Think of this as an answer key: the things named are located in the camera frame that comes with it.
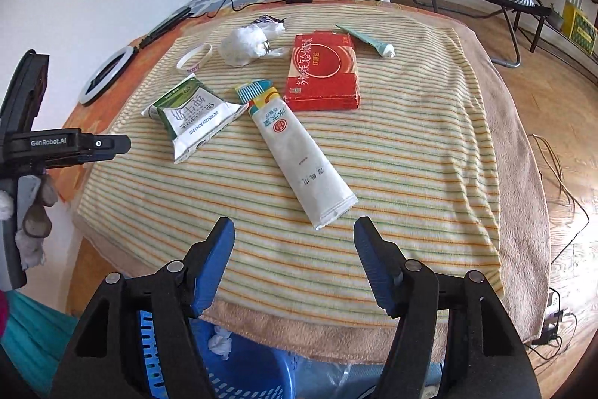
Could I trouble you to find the dark snack wrapper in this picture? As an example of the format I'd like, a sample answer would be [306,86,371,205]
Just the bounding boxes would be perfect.
[252,15,287,36]

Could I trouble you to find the long white pouch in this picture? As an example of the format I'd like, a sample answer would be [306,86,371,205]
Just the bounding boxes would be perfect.
[250,89,358,231]

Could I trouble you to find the yellow green box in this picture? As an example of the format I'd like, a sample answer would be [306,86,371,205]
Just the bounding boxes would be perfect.
[561,1,598,56]

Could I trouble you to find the clear plastic bag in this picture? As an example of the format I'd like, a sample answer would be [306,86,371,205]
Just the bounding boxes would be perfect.
[322,362,388,399]

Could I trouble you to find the white wristband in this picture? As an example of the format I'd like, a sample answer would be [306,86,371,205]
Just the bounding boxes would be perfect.
[176,44,214,75]

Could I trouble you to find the beige fleece blanket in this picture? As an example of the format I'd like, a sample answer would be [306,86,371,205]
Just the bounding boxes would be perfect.
[126,4,552,365]

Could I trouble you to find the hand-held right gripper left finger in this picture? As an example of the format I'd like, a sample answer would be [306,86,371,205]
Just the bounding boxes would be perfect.
[49,217,235,399]

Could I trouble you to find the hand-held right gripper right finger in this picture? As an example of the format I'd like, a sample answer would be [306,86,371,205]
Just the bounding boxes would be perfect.
[354,216,543,399]

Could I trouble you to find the black cable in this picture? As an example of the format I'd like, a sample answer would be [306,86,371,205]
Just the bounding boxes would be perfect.
[189,0,389,19]

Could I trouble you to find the orange floral sheet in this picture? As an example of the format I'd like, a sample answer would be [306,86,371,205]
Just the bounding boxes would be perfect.
[60,0,290,318]

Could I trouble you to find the person's left hand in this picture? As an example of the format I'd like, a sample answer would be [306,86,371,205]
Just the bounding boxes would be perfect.
[15,174,59,271]

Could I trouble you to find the striped towel blanket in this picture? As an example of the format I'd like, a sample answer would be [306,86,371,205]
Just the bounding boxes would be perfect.
[77,1,505,329]

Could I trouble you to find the white tissue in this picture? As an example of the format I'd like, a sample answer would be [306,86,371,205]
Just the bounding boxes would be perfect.
[219,24,290,68]

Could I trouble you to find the white ring light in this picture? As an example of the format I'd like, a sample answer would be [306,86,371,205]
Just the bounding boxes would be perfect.
[78,45,139,106]

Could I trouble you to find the blue plastic basket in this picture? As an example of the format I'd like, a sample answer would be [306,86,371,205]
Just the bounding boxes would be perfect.
[135,308,442,399]

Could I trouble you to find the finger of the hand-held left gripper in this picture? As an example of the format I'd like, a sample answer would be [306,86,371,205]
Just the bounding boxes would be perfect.
[81,134,132,162]

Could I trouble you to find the floor cables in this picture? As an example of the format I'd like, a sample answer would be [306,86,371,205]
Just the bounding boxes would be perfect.
[533,132,590,252]

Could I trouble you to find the green tube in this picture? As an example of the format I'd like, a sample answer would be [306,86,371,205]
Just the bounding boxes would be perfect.
[335,24,395,58]

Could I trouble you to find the black power adapter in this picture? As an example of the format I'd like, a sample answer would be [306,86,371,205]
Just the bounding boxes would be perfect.
[533,287,568,346]

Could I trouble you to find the teal cloth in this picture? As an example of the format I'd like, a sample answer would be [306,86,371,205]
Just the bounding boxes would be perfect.
[0,289,78,396]

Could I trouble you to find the green white milk carton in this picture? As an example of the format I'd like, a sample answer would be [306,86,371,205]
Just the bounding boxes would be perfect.
[141,74,248,165]

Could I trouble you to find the red box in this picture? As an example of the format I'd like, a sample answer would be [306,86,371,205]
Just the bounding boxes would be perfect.
[283,31,361,112]

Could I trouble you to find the small white tissue wad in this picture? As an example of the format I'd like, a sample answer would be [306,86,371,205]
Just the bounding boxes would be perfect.
[208,330,234,357]

